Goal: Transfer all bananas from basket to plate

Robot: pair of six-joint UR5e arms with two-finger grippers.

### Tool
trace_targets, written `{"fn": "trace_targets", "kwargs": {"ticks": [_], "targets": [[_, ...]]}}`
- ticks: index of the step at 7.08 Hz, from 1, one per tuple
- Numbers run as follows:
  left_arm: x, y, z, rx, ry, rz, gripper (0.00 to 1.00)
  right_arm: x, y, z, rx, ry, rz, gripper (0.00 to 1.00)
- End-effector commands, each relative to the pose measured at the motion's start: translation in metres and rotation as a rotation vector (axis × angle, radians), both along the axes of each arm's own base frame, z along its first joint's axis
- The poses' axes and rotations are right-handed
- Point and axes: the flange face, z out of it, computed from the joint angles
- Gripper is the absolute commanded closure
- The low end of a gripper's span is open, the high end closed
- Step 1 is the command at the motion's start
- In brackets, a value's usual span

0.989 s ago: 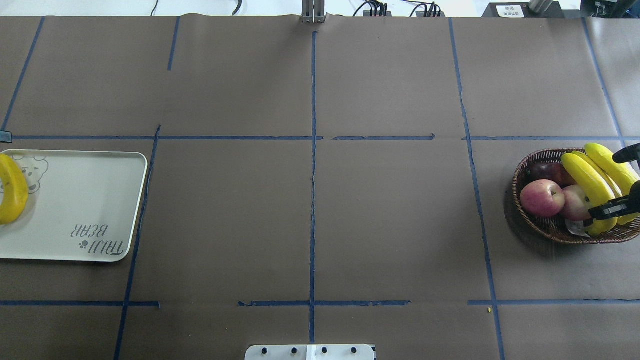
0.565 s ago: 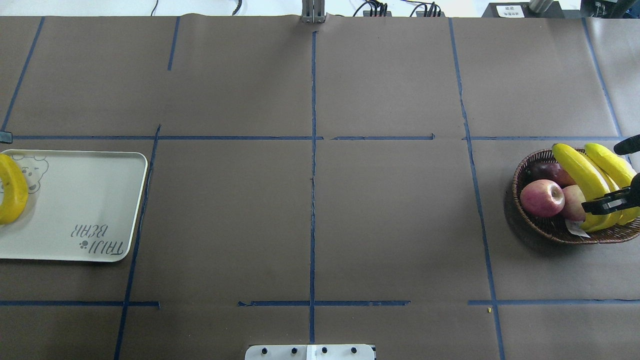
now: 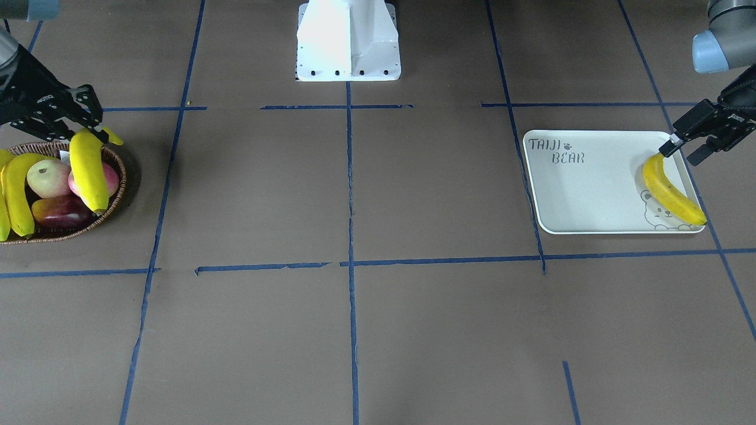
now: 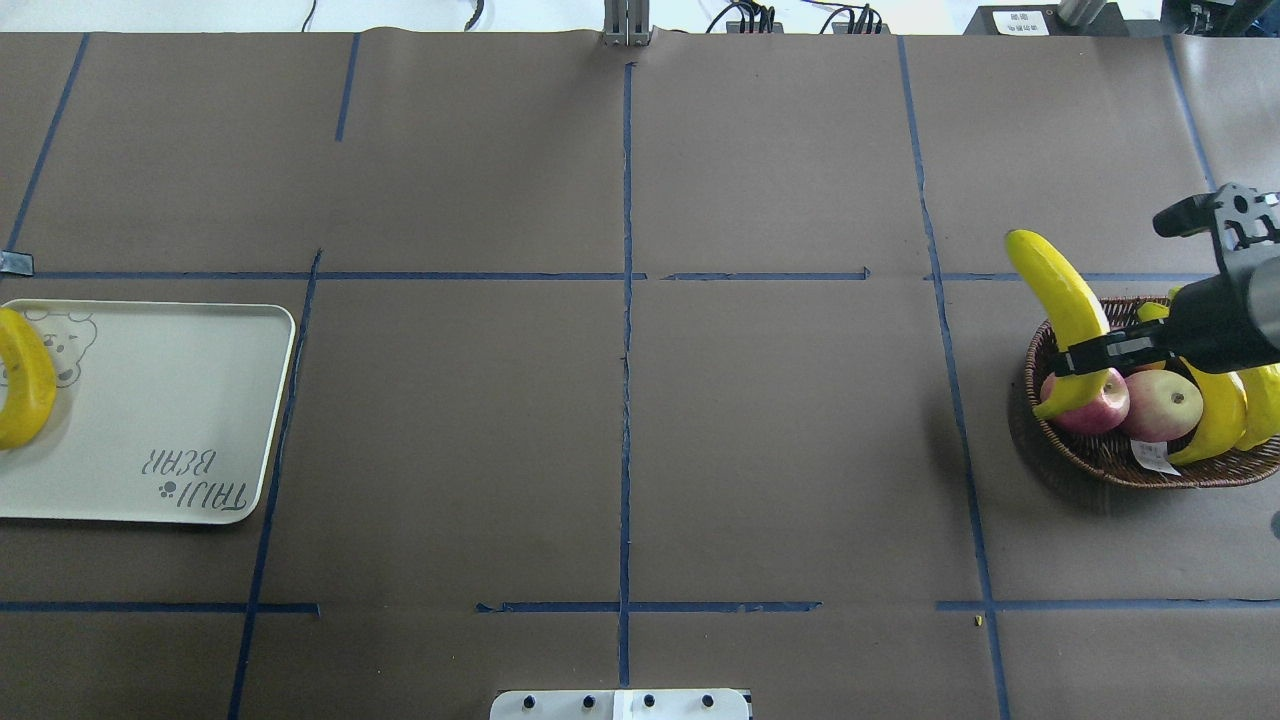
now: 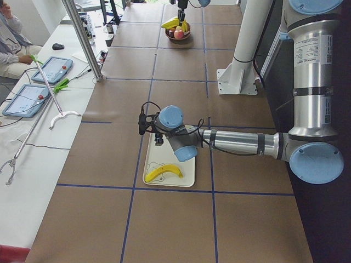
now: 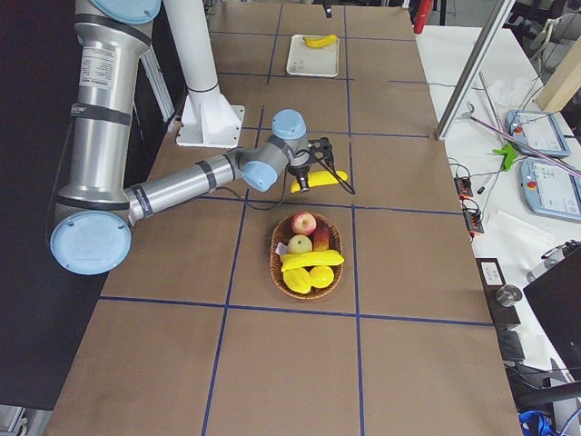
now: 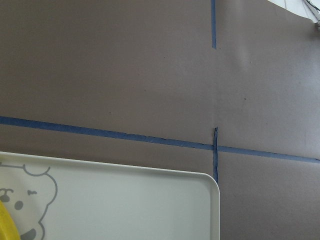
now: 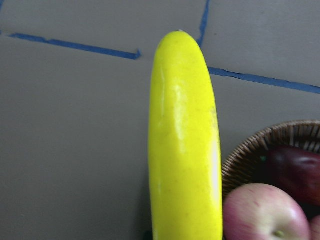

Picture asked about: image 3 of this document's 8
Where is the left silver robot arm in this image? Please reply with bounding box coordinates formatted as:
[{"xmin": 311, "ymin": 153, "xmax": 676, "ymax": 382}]
[{"xmin": 659, "ymin": 1, "xmax": 755, "ymax": 166}]

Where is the white pillar with base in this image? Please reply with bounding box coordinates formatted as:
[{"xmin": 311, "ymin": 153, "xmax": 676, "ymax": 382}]
[{"xmin": 295, "ymin": 1, "xmax": 402, "ymax": 81}]

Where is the dark red mango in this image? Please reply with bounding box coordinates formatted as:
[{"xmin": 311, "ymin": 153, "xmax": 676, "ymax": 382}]
[{"xmin": 31, "ymin": 195, "xmax": 96, "ymax": 229}]

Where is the yellow banana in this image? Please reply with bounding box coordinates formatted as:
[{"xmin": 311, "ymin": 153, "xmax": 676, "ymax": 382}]
[
  {"xmin": 2, "ymin": 153, "xmax": 54, "ymax": 238},
  {"xmin": 0, "ymin": 149, "xmax": 14, "ymax": 241},
  {"xmin": 641, "ymin": 153, "xmax": 708, "ymax": 226},
  {"xmin": 69, "ymin": 129, "xmax": 110, "ymax": 216}
]

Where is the pale green-red apple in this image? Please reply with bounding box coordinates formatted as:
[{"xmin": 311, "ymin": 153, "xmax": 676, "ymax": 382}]
[{"xmin": 27, "ymin": 159, "xmax": 73, "ymax": 199}]

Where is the red apple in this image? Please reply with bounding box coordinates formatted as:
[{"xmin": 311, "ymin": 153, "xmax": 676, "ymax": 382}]
[{"xmin": 68, "ymin": 162, "xmax": 120, "ymax": 199}]

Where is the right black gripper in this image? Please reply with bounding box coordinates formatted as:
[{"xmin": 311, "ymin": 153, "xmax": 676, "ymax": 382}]
[{"xmin": 1, "ymin": 45, "xmax": 110, "ymax": 143}]

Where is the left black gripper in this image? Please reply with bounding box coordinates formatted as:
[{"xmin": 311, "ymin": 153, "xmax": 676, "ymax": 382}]
[{"xmin": 659, "ymin": 66, "xmax": 755, "ymax": 166}]

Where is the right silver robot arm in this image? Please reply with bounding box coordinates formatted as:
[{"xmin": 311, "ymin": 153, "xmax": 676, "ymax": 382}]
[{"xmin": 1, "ymin": 1, "xmax": 116, "ymax": 143}]

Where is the white bear tray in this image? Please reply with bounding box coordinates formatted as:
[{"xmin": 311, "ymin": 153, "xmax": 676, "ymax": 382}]
[{"xmin": 522, "ymin": 129, "xmax": 703, "ymax": 234}]

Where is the brown wicker basket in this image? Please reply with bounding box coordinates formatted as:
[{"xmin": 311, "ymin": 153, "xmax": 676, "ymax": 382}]
[{"xmin": 1, "ymin": 142, "xmax": 129, "ymax": 245}]

